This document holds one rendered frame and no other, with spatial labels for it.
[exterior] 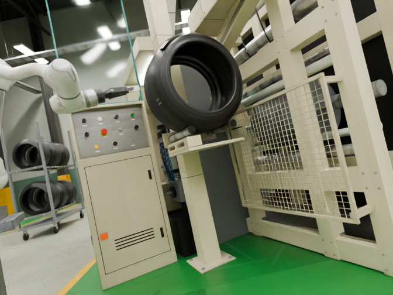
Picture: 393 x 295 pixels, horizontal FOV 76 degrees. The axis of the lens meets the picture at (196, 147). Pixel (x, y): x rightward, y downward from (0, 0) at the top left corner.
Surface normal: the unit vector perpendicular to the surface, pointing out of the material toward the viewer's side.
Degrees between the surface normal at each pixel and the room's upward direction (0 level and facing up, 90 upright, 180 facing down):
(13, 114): 90
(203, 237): 90
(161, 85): 95
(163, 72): 88
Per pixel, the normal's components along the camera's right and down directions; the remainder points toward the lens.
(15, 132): 0.00, -0.04
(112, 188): 0.40, -0.13
